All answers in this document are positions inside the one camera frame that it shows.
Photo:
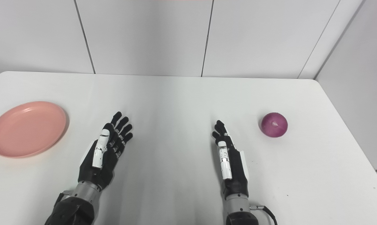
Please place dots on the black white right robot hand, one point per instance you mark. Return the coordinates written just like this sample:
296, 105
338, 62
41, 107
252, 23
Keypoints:
235, 175

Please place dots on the purple red onion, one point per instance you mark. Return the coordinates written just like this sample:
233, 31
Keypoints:
274, 125

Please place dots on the pink round plate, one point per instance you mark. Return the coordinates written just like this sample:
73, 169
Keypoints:
26, 129

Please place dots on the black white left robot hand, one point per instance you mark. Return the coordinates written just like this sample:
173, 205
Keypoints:
105, 162

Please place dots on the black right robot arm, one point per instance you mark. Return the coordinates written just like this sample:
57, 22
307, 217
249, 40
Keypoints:
238, 212

